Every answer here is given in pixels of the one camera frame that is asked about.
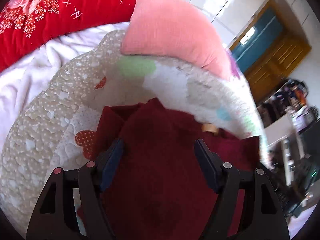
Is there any dark red knit sweater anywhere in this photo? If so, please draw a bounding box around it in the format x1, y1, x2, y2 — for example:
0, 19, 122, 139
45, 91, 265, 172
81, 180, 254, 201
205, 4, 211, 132
76, 97, 261, 240

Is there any pile of clothes on shelf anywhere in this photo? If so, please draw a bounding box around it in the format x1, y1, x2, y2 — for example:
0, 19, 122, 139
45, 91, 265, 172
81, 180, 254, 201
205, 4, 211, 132
257, 79, 319, 128

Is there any white shelf unit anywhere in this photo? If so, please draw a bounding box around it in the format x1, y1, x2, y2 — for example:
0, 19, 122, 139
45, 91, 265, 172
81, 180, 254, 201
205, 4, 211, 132
265, 108, 319, 208

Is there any patchwork quilted bedspread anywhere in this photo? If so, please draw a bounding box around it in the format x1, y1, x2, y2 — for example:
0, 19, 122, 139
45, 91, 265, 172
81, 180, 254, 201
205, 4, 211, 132
1, 30, 268, 236

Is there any white bed sheet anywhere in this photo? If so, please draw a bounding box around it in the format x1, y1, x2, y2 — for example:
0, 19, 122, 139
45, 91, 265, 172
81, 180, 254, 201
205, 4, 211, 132
0, 22, 131, 153

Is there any purple folded cloth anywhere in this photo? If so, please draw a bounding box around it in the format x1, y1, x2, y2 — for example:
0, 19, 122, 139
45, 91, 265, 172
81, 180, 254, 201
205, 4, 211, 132
228, 54, 241, 79

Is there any wooden door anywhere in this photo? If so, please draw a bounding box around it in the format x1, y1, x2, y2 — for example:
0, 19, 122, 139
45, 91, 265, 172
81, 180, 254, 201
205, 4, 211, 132
243, 29, 312, 103

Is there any teal glass door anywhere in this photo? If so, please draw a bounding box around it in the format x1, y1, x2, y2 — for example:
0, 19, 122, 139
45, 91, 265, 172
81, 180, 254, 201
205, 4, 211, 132
231, 8, 284, 73

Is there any red floral comforter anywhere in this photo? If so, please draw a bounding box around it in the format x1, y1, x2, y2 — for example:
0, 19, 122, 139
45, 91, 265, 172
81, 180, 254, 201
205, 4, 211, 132
1, 0, 136, 70

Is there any pink ribbed pillow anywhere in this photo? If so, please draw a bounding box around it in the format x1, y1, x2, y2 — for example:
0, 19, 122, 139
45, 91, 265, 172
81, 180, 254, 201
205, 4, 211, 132
121, 0, 233, 80

